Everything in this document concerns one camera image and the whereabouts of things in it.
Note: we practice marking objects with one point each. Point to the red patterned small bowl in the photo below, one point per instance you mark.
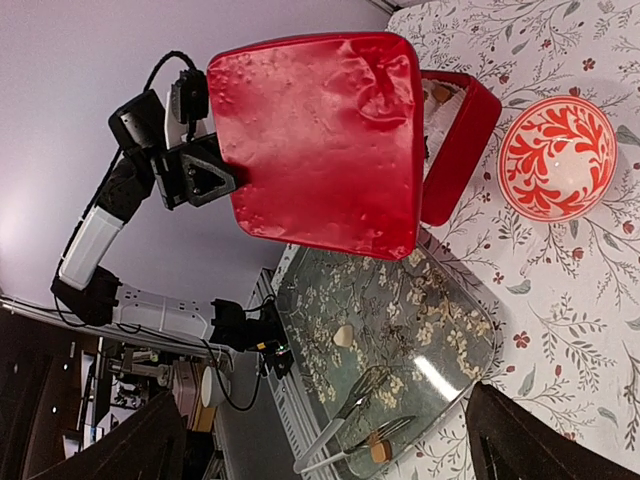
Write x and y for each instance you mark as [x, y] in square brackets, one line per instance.
[557, 159]

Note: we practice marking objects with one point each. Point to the white bowl in background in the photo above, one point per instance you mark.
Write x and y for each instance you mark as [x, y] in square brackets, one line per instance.
[214, 387]

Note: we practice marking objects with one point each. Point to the red chocolate box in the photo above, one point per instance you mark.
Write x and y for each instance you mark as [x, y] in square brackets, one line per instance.
[452, 166]

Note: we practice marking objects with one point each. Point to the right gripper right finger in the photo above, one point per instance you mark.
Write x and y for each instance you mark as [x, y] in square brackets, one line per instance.
[508, 442]

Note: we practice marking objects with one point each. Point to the red box lid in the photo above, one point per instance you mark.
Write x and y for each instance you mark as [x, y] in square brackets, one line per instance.
[325, 133]

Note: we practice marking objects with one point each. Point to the silver tongs white handle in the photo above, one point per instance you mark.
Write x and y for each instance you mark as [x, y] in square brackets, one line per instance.
[350, 422]

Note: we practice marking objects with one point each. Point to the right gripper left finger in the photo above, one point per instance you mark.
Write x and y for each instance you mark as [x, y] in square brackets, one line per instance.
[150, 444]

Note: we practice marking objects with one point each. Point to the white teardrop chocolate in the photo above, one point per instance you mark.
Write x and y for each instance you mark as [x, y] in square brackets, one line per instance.
[344, 336]

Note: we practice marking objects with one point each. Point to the round ridged caramel chocolate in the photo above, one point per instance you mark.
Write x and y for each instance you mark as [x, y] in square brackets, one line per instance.
[441, 93]

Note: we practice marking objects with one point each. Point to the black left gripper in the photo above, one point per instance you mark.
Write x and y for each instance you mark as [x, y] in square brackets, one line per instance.
[194, 173]

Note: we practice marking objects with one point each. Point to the aluminium front rail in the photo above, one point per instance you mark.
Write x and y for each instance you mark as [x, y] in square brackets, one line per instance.
[264, 442]

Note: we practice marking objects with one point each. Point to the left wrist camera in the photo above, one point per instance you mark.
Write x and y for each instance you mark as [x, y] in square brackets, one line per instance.
[189, 100]

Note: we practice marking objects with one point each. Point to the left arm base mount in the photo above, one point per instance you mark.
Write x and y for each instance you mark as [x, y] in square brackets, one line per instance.
[258, 329]

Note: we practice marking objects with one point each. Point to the white paper cups liner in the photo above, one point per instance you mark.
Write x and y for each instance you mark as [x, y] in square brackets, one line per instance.
[438, 117]

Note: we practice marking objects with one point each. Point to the caramel square chocolate right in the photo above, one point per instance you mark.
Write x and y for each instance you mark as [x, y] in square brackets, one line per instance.
[380, 449]

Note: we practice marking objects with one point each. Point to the blue floral glass tray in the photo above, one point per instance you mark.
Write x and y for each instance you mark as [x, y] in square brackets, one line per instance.
[410, 315]

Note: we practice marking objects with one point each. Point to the left aluminium post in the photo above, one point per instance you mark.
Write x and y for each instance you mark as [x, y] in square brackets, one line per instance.
[395, 5]

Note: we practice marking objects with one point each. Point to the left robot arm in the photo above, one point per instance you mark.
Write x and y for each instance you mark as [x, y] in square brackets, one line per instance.
[162, 145]

